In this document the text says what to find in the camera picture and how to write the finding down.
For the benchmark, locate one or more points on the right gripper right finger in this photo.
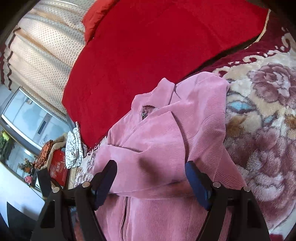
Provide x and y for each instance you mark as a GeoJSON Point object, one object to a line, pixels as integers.
{"type": "Point", "coordinates": [247, 221]}

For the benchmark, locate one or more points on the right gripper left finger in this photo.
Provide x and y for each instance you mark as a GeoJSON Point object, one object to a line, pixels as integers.
{"type": "Point", "coordinates": [55, 223]}

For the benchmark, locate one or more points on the pink zip fleece jacket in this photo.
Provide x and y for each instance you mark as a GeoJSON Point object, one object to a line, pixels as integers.
{"type": "Point", "coordinates": [151, 198]}

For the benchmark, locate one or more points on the red cardboard gift box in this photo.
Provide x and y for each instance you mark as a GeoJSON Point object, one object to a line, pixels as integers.
{"type": "Point", "coordinates": [58, 170]}

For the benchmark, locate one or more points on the white black patterned cloth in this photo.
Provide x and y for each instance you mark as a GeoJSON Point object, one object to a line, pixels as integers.
{"type": "Point", "coordinates": [75, 149]}

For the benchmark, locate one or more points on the orange black folded cloth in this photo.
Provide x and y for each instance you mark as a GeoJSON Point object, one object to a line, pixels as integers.
{"type": "Point", "coordinates": [43, 156]}

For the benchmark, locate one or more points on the beige coat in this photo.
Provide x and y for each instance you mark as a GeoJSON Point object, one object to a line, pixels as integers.
{"type": "Point", "coordinates": [58, 143]}

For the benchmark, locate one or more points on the silver white refrigerator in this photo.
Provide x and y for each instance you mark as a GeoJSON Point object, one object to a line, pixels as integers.
{"type": "Point", "coordinates": [30, 120]}

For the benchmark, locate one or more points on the floral red cream blanket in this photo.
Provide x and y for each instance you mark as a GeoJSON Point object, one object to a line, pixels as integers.
{"type": "Point", "coordinates": [260, 123]}

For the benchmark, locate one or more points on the cream dotted curtain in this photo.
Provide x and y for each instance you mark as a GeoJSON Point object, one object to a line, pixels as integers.
{"type": "Point", "coordinates": [41, 49]}

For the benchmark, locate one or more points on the red sofa cover cloth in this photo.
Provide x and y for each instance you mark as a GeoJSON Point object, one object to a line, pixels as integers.
{"type": "Point", "coordinates": [138, 43]}

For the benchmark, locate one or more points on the red square pillow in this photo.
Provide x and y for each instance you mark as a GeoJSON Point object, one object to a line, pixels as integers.
{"type": "Point", "coordinates": [94, 16]}

